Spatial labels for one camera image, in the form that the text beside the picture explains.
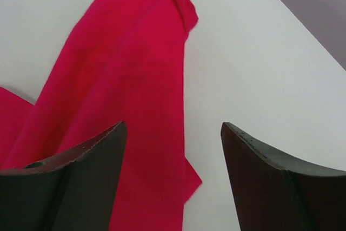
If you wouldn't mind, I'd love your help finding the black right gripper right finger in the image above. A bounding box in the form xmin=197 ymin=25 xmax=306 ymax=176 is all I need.
xmin=221 ymin=122 xmax=345 ymax=230

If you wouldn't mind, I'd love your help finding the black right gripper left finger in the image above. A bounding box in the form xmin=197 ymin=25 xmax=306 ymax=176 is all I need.
xmin=1 ymin=122 xmax=127 ymax=230

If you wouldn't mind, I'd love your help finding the crimson red t-shirt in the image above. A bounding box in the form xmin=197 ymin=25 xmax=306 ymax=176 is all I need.
xmin=1 ymin=0 xmax=202 ymax=230

